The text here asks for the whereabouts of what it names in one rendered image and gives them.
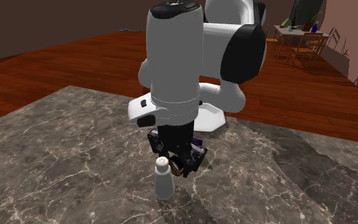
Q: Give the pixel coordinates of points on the purple object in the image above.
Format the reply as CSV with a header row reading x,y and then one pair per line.
x,y
197,142

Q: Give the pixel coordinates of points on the dark window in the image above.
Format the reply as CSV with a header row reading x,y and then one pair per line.
x,y
304,9

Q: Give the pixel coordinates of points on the white dining table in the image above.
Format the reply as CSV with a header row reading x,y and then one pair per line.
x,y
296,32

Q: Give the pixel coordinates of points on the white salt shaker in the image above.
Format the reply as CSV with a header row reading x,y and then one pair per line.
x,y
163,183

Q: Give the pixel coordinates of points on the wooden chair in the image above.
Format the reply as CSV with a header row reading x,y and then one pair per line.
x,y
271,40
305,49

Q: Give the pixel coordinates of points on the dark dotted round object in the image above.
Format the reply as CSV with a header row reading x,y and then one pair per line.
x,y
175,167

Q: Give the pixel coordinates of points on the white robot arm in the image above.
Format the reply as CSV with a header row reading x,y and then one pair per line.
x,y
175,62

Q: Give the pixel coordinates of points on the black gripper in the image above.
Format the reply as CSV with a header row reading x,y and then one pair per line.
x,y
175,136

